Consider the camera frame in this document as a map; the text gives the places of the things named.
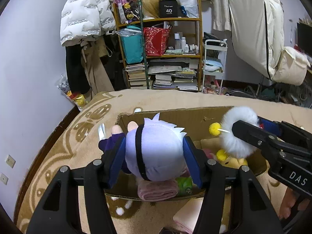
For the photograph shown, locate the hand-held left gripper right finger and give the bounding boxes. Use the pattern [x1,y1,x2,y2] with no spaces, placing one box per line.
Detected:
[184,136,284,234]

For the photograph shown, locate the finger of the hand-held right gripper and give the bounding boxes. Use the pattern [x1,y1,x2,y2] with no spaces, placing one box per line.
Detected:
[231,120,287,162]
[258,118,282,137]

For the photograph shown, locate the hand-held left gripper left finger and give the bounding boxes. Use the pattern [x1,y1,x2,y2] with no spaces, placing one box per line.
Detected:
[26,134,126,234]

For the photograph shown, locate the green tissue pack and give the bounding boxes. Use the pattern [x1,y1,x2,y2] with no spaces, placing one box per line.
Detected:
[176,177,194,197]

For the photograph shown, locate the white fluffy ring yellow pompoms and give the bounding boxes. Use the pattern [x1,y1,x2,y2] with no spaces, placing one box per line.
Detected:
[209,106,262,162]

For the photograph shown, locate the yellow plush toy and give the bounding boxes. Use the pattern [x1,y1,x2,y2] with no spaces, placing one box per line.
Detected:
[217,156,248,169]

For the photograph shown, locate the purple white-haired plush doll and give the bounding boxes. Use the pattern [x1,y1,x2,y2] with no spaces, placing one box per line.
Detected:
[98,113,188,182]

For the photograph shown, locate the cardboard box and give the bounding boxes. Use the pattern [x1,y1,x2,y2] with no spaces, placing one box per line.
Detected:
[105,106,269,201]

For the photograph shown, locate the pink towel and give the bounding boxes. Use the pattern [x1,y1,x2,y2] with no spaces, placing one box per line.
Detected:
[137,179,178,201]

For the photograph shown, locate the person's right hand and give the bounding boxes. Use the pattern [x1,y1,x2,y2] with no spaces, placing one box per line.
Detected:
[279,189,309,221]

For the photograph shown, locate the pale pink flat pad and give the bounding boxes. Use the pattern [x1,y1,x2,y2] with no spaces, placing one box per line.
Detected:
[173,197,206,233]

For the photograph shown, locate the cream quilted bedding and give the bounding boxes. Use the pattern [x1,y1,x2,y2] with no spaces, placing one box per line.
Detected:
[272,46,311,86]

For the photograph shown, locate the plastic bag with toys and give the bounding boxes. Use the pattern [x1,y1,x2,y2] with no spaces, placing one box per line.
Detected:
[57,74,88,111]

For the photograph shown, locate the white trolley cart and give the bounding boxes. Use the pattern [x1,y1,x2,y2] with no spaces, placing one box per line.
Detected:
[202,39,229,95]

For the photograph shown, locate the neat stack of books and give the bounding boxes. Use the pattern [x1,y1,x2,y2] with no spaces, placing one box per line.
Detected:
[125,63,149,89]

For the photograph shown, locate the messy pile of books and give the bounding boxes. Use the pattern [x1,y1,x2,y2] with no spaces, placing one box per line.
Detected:
[148,58,199,91]

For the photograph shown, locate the beige trench coat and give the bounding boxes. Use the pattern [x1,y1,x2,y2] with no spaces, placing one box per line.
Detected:
[80,39,115,97]

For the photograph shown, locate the dark hanging clothes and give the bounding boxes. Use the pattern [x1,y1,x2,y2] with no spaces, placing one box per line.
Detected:
[105,36,130,91]

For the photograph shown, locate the black screen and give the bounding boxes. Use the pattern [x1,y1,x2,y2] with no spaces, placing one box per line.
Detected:
[296,21,312,57]

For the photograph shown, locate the black hanging coat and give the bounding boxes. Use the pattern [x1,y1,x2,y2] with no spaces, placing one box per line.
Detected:
[65,45,91,95]

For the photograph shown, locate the cream long down coat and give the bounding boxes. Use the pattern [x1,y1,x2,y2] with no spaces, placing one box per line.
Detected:
[227,0,285,80]

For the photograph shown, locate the teal bag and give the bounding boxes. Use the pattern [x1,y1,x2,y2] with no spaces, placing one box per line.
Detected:
[121,29,144,64]

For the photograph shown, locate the row of toiletry bottles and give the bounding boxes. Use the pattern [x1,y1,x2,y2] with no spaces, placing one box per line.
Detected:
[174,33,200,54]

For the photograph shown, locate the red patterned bag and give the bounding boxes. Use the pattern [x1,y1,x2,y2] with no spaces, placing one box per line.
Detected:
[143,27,170,57]

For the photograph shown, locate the clear plastic bag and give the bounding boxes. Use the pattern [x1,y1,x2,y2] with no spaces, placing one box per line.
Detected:
[116,28,142,38]

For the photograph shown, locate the cream curtain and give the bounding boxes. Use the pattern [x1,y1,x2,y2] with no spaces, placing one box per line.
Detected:
[102,0,232,32]

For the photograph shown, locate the wooden bookshelf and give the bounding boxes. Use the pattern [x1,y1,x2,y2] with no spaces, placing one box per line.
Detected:
[113,0,204,93]

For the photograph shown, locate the white plastic bag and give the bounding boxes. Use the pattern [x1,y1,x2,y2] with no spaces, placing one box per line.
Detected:
[175,0,199,19]

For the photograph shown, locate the white printed puffer jacket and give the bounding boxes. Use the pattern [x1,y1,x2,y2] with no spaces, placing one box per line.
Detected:
[60,0,117,47]

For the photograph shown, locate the black box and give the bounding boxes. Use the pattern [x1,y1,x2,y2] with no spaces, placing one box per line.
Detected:
[159,0,180,19]

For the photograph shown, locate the purple printed bag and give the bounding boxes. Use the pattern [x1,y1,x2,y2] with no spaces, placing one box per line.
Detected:
[114,0,142,25]

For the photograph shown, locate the blond wig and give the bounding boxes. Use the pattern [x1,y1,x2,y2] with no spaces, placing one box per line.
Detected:
[141,0,162,20]

